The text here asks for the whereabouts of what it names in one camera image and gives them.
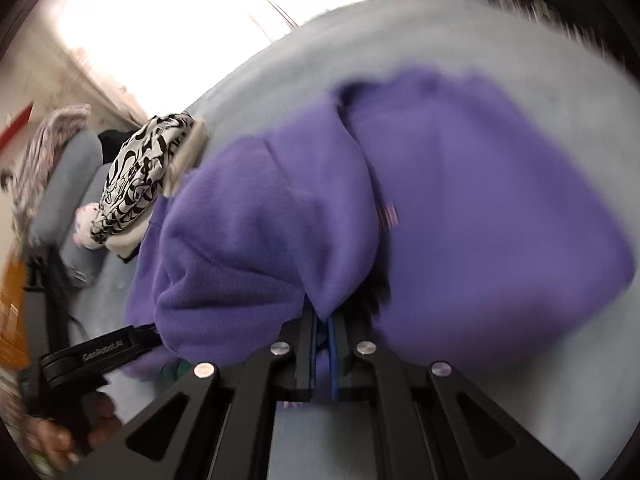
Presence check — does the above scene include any red wall shelf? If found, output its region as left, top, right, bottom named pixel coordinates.
left=0, top=102, right=36, bottom=147

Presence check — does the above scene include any white and pink plush toy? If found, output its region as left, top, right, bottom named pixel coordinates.
left=74, top=202, right=108, bottom=251

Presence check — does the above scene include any dark fluffy cloth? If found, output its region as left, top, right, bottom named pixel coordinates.
left=97, top=129, right=133, bottom=163

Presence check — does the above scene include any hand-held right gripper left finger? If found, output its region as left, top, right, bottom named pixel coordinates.
left=65, top=305, right=318, bottom=480

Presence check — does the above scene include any floral folded quilt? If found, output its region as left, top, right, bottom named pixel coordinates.
left=10, top=104, right=93, bottom=221

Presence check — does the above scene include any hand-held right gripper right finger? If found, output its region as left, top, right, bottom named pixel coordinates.
left=327, top=310, right=583, bottom=480

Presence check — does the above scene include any orange wooden headboard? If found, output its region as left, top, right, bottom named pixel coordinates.
left=0, top=255, right=32, bottom=371

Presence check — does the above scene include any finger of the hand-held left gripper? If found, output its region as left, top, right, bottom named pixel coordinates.
left=126, top=323, right=163, bottom=357

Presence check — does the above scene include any purple hoodie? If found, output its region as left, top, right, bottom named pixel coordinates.
left=122, top=67, right=636, bottom=378

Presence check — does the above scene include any person's left hand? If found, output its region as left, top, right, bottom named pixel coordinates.
left=30, top=392, right=123, bottom=475

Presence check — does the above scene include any white fluffy garment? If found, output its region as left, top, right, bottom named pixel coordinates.
left=107, top=120, right=208, bottom=257

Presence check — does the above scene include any black and white printed garment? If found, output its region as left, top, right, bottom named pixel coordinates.
left=90, top=112, right=196, bottom=241

